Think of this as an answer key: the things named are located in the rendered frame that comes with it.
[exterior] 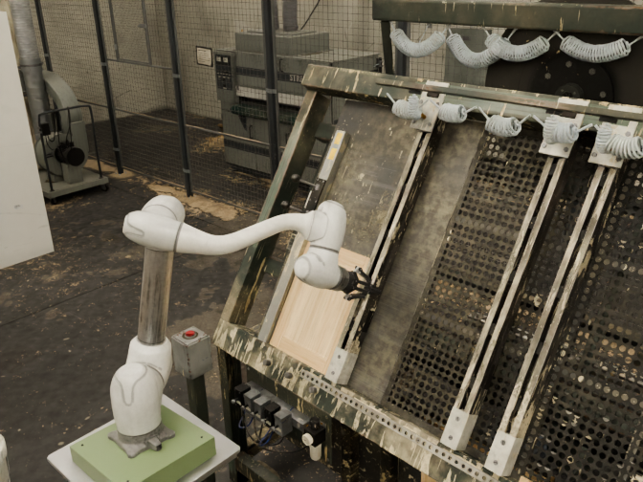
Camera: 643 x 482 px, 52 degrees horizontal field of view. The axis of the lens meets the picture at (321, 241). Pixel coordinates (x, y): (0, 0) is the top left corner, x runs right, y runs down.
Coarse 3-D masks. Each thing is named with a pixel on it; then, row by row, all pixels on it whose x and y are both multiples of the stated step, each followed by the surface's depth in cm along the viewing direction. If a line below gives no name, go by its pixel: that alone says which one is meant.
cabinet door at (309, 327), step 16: (352, 256) 260; (304, 288) 272; (288, 304) 275; (304, 304) 270; (320, 304) 265; (336, 304) 260; (288, 320) 273; (304, 320) 268; (320, 320) 263; (336, 320) 258; (272, 336) 276; (288, 336) 271; (304, 336) 266; (320, 336) 261; (336, 336) 256; (288, 352) 269; (304, 352) 263; (320, 352) 259; (320, 368) 257
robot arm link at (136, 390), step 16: (128, 368) 226; (144, 368) 227; (112, 384) 224; (128, 384) 221; (144, 384) 223; (160, 384) 234; (112, 400) 224; (128, 400) 221; (144, 400) 223; (160, 400) 233; (128, 416) 222; (144, 416) 224; (160, 416) 232; (128, 432) 225; (144, 432) 226
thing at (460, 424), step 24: (552, 120) 201; (576, 120) 207; (552, 144) 210; (576, 144) 213; (552, 168) 213; (552, 192) 210; (528, 216) 213; (552, 216) 215; (528, 240) 211; (528, 264) 212; (504, 288) 213; (504, 312) 210; (480, 336) 214; (504, 336) 213; (480, 360) 214; (480, 384) 210; (456, 408) 212; (456, 432) 211
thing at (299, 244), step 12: (336, 132) 279; (336, 144) 277; (336, 156) 276; (324, 168) 278; (336, 168) 278; (324, 192) 277; (300, 240) 276; (300, 252) 276; (288, 264) 277; (288, 276) 276; (288, 288) 276; (276, 300) 277; (276, 312) 275; (264, 324) 278; (276, 324) 277; (264, 336) 276
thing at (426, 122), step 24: (432, 120) 241; (432, 144) 247; (408, 168) 247; (408, 192) 245; (408, 216) 248; (384, 240) 248; (384, 264) 246; (360, 312) 245; (360, 336) 247; (336, 360) 246
